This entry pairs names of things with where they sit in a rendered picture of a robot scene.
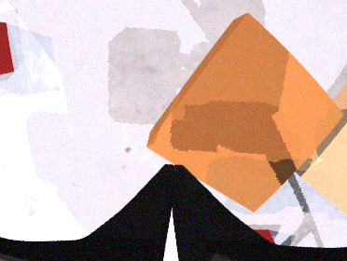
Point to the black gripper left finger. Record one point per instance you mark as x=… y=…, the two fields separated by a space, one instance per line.
x=138 y=232

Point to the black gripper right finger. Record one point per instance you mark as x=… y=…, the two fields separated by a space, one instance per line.
x=206 y=230

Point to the red square block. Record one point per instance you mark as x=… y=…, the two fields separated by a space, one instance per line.
x=265 y=233
x=5 y=53

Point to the orange square block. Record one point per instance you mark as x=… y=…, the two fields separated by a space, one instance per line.
x=247 y=118

